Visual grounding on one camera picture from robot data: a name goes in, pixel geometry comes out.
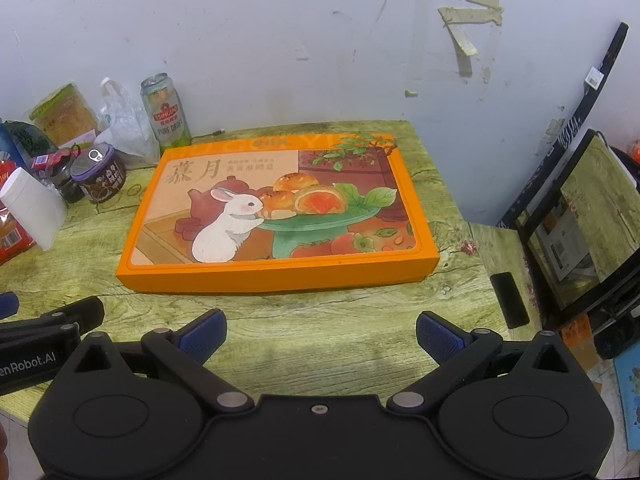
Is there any dark green bag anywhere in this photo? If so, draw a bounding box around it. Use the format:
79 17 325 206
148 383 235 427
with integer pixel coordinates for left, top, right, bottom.
2 120 60 158

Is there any folded black framed table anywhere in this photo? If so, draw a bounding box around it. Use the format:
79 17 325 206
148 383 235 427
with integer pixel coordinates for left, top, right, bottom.
515 129 640 318

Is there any purple lidded can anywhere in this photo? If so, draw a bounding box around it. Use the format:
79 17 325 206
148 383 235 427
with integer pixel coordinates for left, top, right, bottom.
70 142 127 204

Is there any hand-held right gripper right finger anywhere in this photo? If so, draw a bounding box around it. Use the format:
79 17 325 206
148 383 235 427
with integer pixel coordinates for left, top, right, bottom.
386 311 571 413

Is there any white paper cylinder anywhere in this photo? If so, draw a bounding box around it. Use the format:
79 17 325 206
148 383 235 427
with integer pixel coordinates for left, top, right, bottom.
0 166 68 252

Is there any white plastic bag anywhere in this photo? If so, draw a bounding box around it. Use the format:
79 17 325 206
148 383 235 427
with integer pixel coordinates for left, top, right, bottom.
95 76 162 167

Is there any green wood-grain desktop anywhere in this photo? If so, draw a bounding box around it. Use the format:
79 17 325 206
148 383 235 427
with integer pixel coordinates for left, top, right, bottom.
0 120 473 413

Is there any blue water bottle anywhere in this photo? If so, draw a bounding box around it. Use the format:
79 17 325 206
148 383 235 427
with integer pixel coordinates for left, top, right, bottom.
0 122 26 171

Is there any blue floor mat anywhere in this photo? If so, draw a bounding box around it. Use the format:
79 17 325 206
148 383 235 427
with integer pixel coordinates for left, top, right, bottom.
612 355 640 453

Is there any black rectangular object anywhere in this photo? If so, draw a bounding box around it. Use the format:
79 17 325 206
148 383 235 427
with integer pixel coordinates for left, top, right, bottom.
490 271 531 330

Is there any black bulky object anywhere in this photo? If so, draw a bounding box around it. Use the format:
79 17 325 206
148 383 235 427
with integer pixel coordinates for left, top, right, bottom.
592 305 640 361

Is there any green edged clear food packet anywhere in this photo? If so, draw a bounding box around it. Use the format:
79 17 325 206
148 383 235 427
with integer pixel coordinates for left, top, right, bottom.
27 82 100 148

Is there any green and silver beer can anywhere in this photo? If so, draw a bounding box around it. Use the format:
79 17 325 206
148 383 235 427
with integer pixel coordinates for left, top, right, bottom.
140 72 192 151

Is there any dark glass jar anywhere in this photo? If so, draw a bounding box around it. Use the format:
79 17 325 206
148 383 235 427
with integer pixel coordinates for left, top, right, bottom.
47 147 86 204

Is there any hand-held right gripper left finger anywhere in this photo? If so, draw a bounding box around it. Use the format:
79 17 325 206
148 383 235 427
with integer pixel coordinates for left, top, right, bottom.
75 308 255 413

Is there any black patterned long board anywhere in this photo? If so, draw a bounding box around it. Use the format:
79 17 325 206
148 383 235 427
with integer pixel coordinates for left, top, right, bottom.
497 22 630 228

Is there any small cardboard box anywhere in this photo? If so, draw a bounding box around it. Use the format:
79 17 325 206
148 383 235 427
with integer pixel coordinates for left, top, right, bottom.
557 312 601 373

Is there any orange rabbit print box lid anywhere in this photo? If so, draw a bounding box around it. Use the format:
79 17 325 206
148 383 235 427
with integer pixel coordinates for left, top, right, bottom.
115 132 441 295

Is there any red snack bag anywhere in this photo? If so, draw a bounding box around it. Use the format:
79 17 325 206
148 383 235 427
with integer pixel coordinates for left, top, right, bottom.
0 157 38 267

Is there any low green wood-grain table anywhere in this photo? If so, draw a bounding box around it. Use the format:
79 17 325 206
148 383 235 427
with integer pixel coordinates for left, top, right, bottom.
467 221 543 333

